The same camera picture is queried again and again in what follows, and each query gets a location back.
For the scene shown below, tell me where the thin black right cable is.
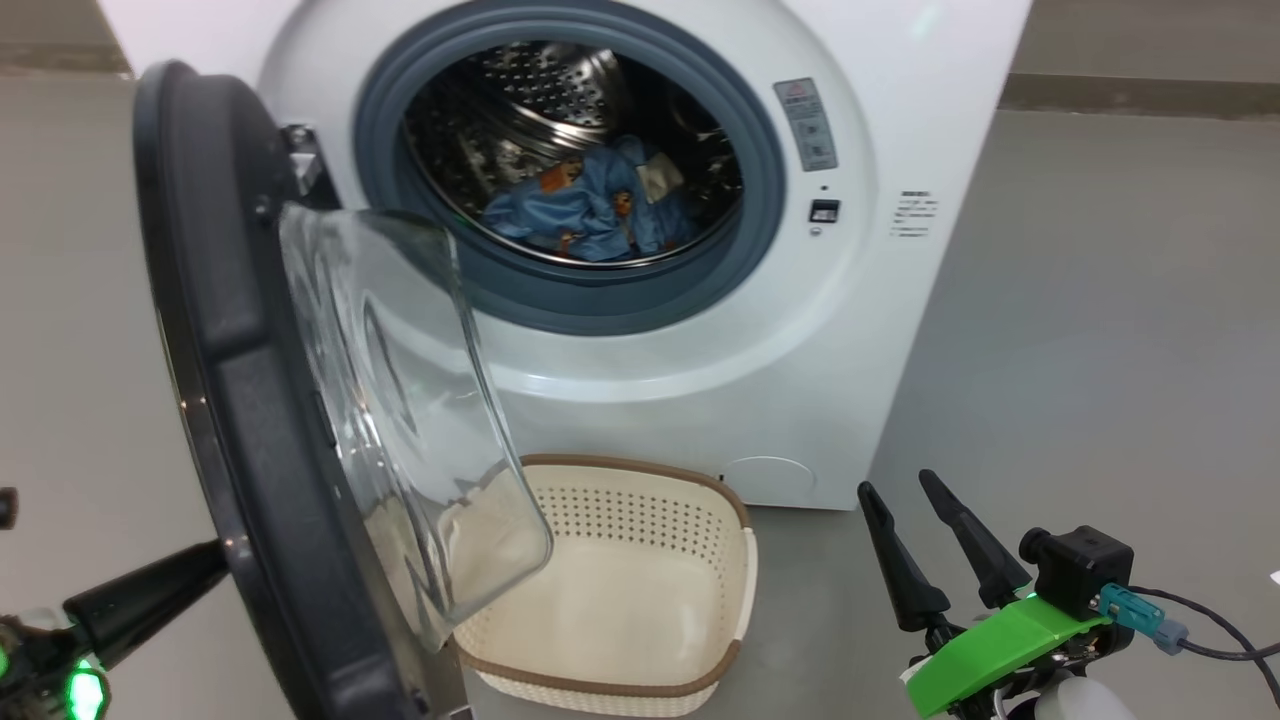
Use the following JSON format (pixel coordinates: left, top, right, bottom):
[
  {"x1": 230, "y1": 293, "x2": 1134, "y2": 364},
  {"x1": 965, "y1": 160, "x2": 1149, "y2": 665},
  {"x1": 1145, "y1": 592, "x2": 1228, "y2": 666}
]
[{"x1": 1130, "y1": 587, "x2": 1280, "y2": 701}]

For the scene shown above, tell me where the cream and blue cartoon garment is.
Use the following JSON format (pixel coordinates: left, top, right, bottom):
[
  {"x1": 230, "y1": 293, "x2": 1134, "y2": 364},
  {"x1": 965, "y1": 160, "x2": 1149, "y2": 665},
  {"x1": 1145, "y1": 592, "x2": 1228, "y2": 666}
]
[{"x1": 635, "y1": 152, "x2": 687, "y2": 204}]

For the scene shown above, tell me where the steel washer drum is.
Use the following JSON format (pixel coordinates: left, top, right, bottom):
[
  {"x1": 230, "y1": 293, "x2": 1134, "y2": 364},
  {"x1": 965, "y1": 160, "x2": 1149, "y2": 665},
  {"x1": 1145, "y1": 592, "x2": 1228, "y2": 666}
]
[{"x1": 403, "y1": 40, "x2": 746, "y2": 269}]

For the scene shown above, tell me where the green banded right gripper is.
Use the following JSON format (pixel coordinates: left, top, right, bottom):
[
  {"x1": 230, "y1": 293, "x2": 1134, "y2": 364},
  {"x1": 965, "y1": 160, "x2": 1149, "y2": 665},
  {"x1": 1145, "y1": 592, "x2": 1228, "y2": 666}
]
[{"x1": 857, "y1": 469, "x2": 1111, "y2": 719}]

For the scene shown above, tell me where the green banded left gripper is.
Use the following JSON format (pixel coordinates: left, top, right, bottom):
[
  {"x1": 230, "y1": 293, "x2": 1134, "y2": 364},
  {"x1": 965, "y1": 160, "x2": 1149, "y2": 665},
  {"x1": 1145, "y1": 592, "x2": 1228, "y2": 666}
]
[{"x1": 0, "y1": 540, "x2": 229, "y2": 720}]

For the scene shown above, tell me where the white front-load washing machine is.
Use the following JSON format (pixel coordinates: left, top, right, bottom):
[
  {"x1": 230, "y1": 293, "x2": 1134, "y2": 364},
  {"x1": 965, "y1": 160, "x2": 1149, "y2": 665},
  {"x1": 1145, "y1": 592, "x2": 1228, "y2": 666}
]
[{"x1": 95, "y1": 0, "x2": 1033, "y2": 511}]

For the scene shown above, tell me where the cream perforated laundry basket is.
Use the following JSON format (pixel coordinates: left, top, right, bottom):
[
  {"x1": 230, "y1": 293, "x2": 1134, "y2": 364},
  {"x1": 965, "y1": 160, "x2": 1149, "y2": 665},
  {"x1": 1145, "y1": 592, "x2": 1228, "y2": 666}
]
[{"x1": 450, "y1": 455, "x2": 759, "y2": 719}]

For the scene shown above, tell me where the blue cartoon print garment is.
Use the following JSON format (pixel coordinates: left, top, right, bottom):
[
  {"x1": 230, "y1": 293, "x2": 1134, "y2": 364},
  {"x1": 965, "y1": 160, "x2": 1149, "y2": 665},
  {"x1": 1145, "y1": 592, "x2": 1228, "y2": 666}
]
[{"x1": 483, "y1": 135, "x2": 701, "y2": 263}]

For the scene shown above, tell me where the grey warning sticker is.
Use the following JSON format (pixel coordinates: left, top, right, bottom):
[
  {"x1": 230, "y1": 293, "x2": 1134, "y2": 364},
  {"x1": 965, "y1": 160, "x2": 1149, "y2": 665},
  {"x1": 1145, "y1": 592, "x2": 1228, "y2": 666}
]
[{"x1": 774, "y1": 78, "x2": 839, "y2": 173}]

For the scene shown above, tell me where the teal right cable connector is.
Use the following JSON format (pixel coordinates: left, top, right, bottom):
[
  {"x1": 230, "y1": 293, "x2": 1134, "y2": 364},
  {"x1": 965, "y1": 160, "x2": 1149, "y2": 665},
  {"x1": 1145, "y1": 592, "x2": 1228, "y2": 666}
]
[{"x1": 1098, "y1": 584, "x2": 1189, "y2": 656}]

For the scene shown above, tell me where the black glass washing machine door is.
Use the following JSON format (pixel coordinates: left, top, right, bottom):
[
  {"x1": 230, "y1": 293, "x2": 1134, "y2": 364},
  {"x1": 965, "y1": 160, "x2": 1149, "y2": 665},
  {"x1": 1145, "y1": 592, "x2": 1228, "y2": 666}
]
[{"x1": 133, "y1": 60, "x2": 554, "y2": 720}]

